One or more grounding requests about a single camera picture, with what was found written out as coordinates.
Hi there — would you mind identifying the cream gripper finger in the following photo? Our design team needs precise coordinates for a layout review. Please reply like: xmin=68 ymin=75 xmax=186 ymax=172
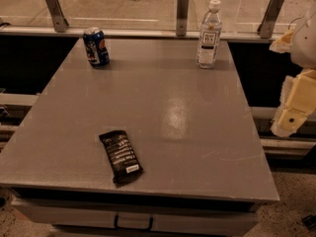
xmin=269 ymin=29 xmax=294 ymax=53
xmin=271 ymin=105 xmax=307 ymax=137

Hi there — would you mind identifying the blue pepsi can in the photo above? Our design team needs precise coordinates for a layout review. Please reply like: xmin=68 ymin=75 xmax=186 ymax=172
xmin=83 ymin=28 xmax=110 ymax=68

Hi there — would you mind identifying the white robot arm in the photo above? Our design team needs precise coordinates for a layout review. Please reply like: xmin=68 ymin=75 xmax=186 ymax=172
xmin=270 ymin=4 xmax=316 ymax=137

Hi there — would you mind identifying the clear plastic water bottle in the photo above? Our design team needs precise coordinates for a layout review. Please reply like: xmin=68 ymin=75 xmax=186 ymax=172
xmin=197 ymin=0 xmax=222 ymax=69

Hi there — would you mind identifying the black snack bar wrapper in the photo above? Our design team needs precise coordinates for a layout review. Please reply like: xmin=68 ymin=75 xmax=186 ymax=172
xmin=99 ymin=130 xmax=143 ymax=184

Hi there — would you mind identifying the right metal rail bracket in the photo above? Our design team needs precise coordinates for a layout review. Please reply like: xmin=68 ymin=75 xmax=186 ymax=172
xmin=258 ymin=0 xmax=284 ymax=39

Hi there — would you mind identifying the metal rail bracket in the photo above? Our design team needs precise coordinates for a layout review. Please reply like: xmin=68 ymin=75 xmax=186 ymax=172
xmin=45 ymin=0 xmax=69 ymax=33
xmin=258 ymin=0 xmax=284 ymax=39
xmin=176 ymin=0 xmax=190 ymax=37

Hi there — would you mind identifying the middle metal rail bracket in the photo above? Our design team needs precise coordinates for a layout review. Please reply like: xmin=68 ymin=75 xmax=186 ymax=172
xmin=176 ymin=0 xmax=190 ymax=37

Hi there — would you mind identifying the grey drawer with black handle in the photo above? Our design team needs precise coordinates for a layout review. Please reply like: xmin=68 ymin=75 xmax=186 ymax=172
xmin=12 ymin=197 xmax=258 ymax=237

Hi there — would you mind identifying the metal window rail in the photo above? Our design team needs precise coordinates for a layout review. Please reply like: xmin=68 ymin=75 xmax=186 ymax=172
xmin=0 ymin=25 xmax=281 ymax=43

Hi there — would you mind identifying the left metal rail bracket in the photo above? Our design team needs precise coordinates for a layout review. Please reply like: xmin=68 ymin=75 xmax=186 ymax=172
xmin=45 ymin=0 xmax=69 ymax=33

